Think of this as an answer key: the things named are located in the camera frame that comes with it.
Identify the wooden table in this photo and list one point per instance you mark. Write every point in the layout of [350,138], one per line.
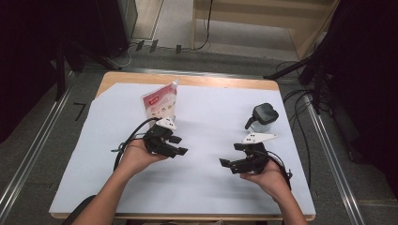
[219,82]

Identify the black cabinet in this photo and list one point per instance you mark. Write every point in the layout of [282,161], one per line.
[112,25]

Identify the clear jar with black lid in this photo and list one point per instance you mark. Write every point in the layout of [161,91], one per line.
[265,113]

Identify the person's right hand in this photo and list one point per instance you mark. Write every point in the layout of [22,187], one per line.
[270,181]

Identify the dark curtain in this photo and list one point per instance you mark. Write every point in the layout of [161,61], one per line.
[25,62]
[369,78]

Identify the light wooden shelf unit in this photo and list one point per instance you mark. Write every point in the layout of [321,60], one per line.
[250,18]

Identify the person's left hand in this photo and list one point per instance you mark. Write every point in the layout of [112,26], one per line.
[137,159]

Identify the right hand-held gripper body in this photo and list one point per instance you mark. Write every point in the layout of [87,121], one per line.
[258,157]

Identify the black metal stand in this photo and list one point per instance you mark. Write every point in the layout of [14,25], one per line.
[60,72]

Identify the metal floor rail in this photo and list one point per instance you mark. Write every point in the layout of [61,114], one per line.
[187,72]
[334,162]
[34,153]

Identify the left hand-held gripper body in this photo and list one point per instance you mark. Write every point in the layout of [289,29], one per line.
[158,137]

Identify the small black floor bracket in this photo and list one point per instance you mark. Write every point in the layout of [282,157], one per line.
[178,49]
[140,45]
[154,46]

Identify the red and white sugar bag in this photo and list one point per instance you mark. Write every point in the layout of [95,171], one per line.
[159,101]

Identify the black tripod stand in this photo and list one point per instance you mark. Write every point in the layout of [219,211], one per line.
[317,81]

